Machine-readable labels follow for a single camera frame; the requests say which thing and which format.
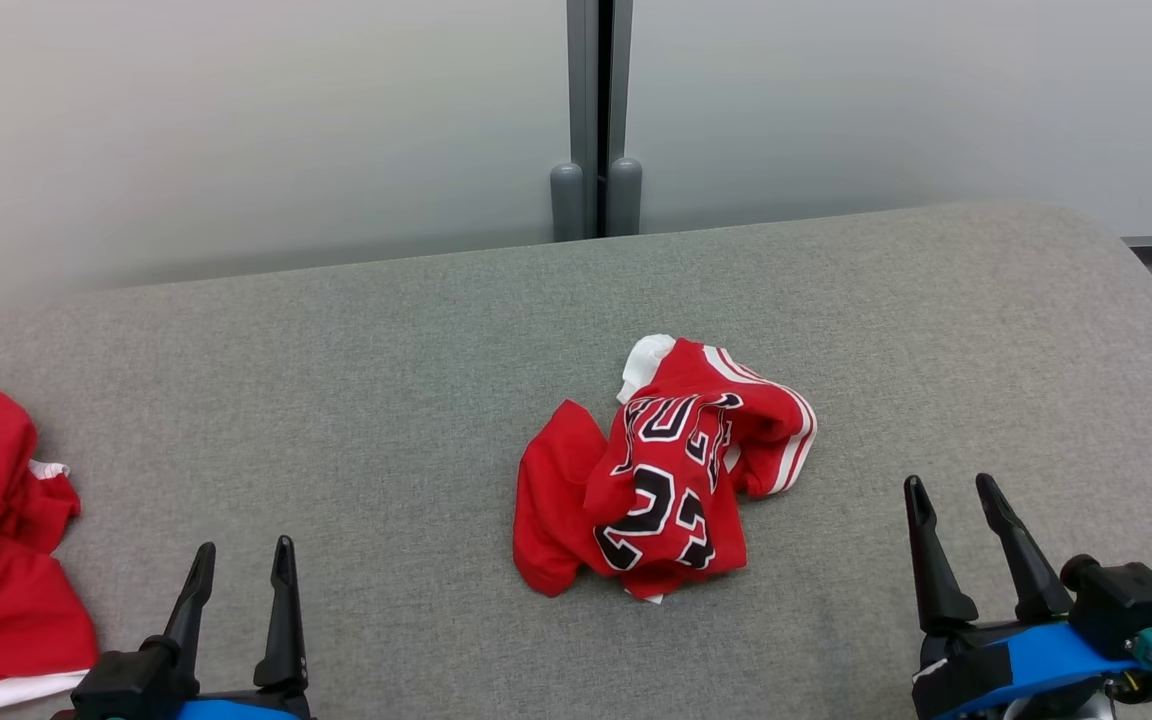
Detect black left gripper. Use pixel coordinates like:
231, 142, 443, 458
162, 536, 315, 720

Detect grey partition post two feet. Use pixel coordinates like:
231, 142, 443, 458
549, 0, 644, 243

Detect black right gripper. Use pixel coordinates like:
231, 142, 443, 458
903, 473, 1075, 720

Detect red basketball jersey number 23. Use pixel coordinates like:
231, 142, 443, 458
512, 334, 819, 603

